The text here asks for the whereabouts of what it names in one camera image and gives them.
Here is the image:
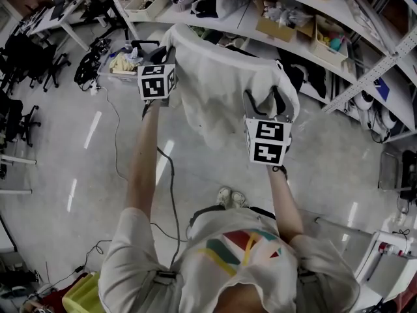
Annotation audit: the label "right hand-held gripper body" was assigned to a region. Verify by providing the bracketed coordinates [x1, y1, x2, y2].
[243, 112, 293, 167]

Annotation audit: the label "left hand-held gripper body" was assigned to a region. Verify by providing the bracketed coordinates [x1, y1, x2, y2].
[137, 46, 179, 108]

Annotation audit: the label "white clothes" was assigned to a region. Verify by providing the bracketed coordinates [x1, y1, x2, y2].
[161, 23, 301, 152]

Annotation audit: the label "person's right forearm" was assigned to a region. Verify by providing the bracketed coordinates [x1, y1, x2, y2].
[266, 166, 306, 245]

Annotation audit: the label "person's left forearm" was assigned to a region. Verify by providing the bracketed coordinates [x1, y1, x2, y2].
[125, 99, 162, 215]

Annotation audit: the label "beige rags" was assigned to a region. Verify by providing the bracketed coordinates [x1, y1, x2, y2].
[109, 51, 138, 75]

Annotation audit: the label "black bag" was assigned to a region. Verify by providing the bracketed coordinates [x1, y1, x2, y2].
[276, 49, 327, 100]

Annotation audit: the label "clear plastic bin with rags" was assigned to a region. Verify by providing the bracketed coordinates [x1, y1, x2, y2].
[96, 40, 144, 84]

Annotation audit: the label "person's right shoe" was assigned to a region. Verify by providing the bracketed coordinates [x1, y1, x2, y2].
[231, 191, 250, 209]

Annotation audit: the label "person's shoe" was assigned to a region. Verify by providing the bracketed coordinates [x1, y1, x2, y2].
[231, 191, 250, 209]
[216, 187, 233, 207]

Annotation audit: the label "person's left shoe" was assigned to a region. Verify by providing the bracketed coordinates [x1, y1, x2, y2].
[216, 187, 233, 207]

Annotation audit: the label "cream storage basket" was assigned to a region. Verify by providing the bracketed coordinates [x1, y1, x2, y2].
[309, 14, 350, 62]

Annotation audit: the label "white round robot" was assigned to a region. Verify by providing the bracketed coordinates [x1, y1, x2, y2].
[374, 108, 400, 140]
[352, 89, 375, 112]

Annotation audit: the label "open cardboard box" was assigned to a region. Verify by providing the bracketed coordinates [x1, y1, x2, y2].
[255, 0, 315, 44]

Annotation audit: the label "cream storage bin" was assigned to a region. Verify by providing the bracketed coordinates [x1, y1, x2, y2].
[123, 0, 171, 14]

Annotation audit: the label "white shelving rack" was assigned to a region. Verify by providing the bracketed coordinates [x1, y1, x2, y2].
[100, 0, 417, 143]

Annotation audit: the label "blue card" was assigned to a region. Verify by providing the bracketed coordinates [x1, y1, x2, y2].
[373, 76, 391, 102]

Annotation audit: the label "clear plastic bag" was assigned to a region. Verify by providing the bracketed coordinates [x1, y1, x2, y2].
[190, 0, 252, 21]

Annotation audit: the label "white desk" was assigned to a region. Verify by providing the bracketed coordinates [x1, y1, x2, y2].
[18, 0, 91, 52]
[0, 153, 37, 196]

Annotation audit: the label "black machine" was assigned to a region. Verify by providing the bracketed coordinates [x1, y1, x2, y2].
[399, 149, 417, 205]

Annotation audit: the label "person's white patterned shirt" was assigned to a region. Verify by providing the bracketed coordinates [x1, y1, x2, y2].
[97, 206, 361, 313]

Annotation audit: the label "white tray box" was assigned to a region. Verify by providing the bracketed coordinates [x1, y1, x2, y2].
[371, 229, 417, 267]

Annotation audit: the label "white cabinet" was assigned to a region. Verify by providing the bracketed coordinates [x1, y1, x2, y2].
[354, 256, 417, 303]

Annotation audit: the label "white cable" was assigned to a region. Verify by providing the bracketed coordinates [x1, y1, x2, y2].
[96, 85, 130, 181]

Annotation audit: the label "black cable bundle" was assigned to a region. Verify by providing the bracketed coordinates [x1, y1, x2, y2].
[74, 48, 102, 85]

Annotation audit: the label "thin black cable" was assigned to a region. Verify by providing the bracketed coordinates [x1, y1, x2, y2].
[141, 101, 190, 271]

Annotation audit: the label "metal wire frame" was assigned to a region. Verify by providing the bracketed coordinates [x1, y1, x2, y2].
[377, 151, 400, 191]

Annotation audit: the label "black floor cable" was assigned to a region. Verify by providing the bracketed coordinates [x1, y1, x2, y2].
[41, 239, 106, 293]

